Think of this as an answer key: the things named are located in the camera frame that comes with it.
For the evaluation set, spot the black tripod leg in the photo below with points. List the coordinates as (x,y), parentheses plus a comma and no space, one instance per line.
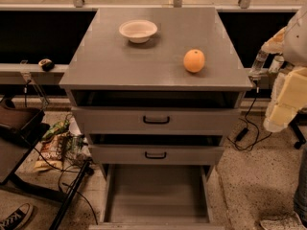
(69,196)

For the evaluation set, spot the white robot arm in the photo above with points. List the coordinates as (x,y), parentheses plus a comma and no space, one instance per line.
(295,39)

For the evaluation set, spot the clear plastic water bottle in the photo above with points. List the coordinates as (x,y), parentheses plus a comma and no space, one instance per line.
(258,64)

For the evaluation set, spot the yellow black tape measure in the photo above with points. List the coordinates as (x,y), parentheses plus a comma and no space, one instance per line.
(46,64)

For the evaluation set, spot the black white sneaker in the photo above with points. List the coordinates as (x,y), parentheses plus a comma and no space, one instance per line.
(17,219)

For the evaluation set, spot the dark side table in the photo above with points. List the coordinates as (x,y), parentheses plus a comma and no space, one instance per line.
(21,128)

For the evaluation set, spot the orange fruit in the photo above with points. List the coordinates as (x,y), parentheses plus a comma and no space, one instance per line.
(194,60)

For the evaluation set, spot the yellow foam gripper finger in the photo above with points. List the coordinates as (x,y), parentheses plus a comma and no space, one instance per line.
(289,95)

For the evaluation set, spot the grey knit sneaker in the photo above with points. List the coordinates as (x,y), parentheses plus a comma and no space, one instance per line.
(285,222)

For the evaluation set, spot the grey drawer cabinet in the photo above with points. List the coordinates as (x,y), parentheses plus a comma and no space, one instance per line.
(110,71)

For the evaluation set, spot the brown chip bag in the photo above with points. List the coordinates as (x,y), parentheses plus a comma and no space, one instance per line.
(51,155)

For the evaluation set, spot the grey middle drawer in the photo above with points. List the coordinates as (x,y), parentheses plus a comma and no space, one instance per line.
(156,155)

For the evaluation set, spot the grey open bottom drawer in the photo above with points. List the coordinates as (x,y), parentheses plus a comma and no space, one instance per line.
(156,197)

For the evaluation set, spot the black chair base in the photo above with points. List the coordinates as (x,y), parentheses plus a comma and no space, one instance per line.
(299,119)

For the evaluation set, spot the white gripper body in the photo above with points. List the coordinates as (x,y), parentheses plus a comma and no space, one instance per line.
(296,43)

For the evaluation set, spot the grey top drawer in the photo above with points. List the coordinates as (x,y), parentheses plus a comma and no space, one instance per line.
(154,120)

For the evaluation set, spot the green label drink bottle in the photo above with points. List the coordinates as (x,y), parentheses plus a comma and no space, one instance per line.
(276,64)

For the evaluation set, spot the green snack bag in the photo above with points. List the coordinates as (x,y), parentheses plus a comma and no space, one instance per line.
(57,128)

